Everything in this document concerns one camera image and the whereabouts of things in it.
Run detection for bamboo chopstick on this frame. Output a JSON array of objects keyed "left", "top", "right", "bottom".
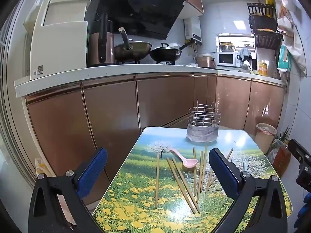
[
  {"left": 155, "top": 152, "right": 159, "bottom": 209},
  {"left": 201, "top": 146, "right": 208, "bottom": 195},
  {"left": 196, "top": 151, "right": 204, "bottom": 204},
  {"left": 205, "top": 148, "right": 234, "bottom": 195},
  {"left": 193, "top": 147, "right": 197, "bottom": 197},
  {"left": 166, "top": 158, "right": 197, "bottom": 214},
  {"left": 172, "top": 158, "right": 201, "bottom": 213}
]

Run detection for beige trash bin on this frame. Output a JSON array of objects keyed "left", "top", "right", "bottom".
[{"left": 255, "top": 123, "right": 278, "bottom": 154}]

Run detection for white cloth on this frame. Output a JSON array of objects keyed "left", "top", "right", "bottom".
[{"left": 238, "top": 48, "right": 251, "bottom": 60}]

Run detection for wire utensil holder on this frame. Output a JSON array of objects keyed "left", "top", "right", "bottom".
[{"left": 187, "top": 99, "right": 222, "bottom": 143}]

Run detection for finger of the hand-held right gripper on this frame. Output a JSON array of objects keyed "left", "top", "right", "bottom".
[{"left": 288, "top": 139, "right": 311, "bottom": 193}]

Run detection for black dish rack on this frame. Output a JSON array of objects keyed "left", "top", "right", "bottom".
[{"left": 246, "top": 2, "right": 283, "bottom": 51}]

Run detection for black range hood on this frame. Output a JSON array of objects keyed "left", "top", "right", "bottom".
[{"left": 96, "top": 0, "right": 186, "bottom": 40}]

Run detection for pink plastic spoon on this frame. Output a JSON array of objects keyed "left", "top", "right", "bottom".
[{"left": 169, "top": 149, "right": 198, "bottom": 168}]

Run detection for black wok with lid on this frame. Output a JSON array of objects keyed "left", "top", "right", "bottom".
[{"left": 150, "top": 42, "right": 195, "bottom": 62}]

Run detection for white microwave oven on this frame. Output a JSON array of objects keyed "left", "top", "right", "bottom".
[{"left": 216, "top": 51, "right": 241, "bottom": 68}]

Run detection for teal packet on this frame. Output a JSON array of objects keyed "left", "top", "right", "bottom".
[{"left": 278, "top": 44, "right": 292, "bottom": 72}]

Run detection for person's right hand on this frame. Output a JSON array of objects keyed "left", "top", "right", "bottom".
[{"left": 298, "top": 194, "right": 311, "bottom": 229}]

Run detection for grey fabric wrap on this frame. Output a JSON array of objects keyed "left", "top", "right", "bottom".
[{"left": 187, "top": 123, "right": 219, "bottom": 143}]

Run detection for white rice dispenser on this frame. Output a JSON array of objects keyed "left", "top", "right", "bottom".
[{"left": 24, "top": 0, "right": 92, "bottom": 80}]

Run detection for white kitchen countertop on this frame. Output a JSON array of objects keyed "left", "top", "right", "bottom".
[{"left": 15, "top": 64, "right": 287, "bottom": 99}]

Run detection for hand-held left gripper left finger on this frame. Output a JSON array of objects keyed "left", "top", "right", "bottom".
[{"left": 28, "top": 148, "right": 108, "bottom": 233}]

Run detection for yellow oil bottle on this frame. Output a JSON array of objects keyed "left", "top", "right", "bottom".
[{"left": 258, "top": 61, "right": 268, "bottom": 76}]

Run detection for bronze lidded wok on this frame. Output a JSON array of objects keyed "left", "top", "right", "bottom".
[{"left": 114, "top": 28, "right": 152, "bottom": 62}]

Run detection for white water heater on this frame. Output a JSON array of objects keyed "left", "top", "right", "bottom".
[{"left": 184, "top": 17, "right": 203, "bottom": 45}]

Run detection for brown rice cooker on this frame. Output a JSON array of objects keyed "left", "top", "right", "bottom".
[{"left": 196, "top": 55, "right": 216, "bottom": 69}]

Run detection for orange liquid bottle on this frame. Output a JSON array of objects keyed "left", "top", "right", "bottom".
[{"left": 272, "top": 139, "right": 291, "bottom": 175}]

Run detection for yellow white bag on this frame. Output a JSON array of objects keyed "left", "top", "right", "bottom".
[{"left": 35, "top": 158, "right": 49, "bottom": 175}]

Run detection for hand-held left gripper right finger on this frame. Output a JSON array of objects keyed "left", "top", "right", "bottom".
[{"left": 208, "top": 148, "right": 288, "bottom": 233}]

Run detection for hanging plastic bags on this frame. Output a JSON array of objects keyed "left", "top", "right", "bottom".
[{"left": 277, "top": 0, "right": 308, "bottom": 74}]

